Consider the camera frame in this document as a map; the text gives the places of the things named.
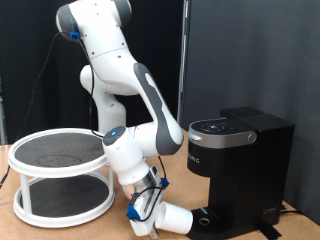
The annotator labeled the black machine power cord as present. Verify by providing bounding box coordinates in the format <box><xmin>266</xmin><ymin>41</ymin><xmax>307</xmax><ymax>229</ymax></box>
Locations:
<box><xmin>279</xmin><ymin>204</ymin><xmax>303</xmax><ymax>216</ymax></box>

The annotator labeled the black fabric backdrop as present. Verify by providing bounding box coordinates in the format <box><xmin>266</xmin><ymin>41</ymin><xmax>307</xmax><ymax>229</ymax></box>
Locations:
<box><xmin>0</xmin><ymin>0</ymin><xmax>185</xmax><ymax>145</ymax></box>

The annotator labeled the grey fabric backdrop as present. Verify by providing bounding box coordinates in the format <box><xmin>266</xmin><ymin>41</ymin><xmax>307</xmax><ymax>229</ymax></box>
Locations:
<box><xmin>181</xmin><ymin>0</ymin><xmax>320</xmax><ymax>226</ymax></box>

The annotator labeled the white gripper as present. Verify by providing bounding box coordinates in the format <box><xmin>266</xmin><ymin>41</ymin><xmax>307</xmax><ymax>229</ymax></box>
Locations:
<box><xmin>129</xmin><ymin>190</ymin><xmax>165</xmax><ymax>240</ymax></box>

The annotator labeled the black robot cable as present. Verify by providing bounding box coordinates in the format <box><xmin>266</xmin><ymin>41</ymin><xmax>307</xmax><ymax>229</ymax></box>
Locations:
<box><xmin>0</xmin><ymin>31</ymin><xmax>168</xmax><ymax>223</ymax></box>

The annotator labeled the grey vertical metal pole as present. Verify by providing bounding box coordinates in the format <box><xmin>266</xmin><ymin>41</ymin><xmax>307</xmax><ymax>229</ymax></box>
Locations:
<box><xmin>176</xmin><ymin>0</ymin><xmax>192</xmax><ymax>126</ymax></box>

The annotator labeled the white ceramic mug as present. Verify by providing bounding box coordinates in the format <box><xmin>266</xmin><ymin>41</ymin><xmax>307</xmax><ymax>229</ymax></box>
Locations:
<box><xmin>154</xmin><ymin>201</ymin><xmax>195</xmax><ymax>236</ymax></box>

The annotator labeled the white two-tier turntable rack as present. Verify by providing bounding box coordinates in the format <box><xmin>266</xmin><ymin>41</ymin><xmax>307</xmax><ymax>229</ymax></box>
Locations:
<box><xmin>7</xmin><ymin>127</ymin><xmax>116</xmax><ymax>230</ymax></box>

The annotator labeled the grey frame post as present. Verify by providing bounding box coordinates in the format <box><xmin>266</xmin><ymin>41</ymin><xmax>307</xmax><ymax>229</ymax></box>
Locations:
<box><xmin>0</xmin><ymin>76</ymin><xmax>7</xmax><ymax>146</ymax></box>

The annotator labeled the black Keurig coffee machine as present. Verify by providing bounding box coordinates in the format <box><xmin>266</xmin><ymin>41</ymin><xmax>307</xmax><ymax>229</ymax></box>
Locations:
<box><xmin>185</xmin><ymin>106</ymin><xmax>296</xmax><ymax>240</ymax></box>

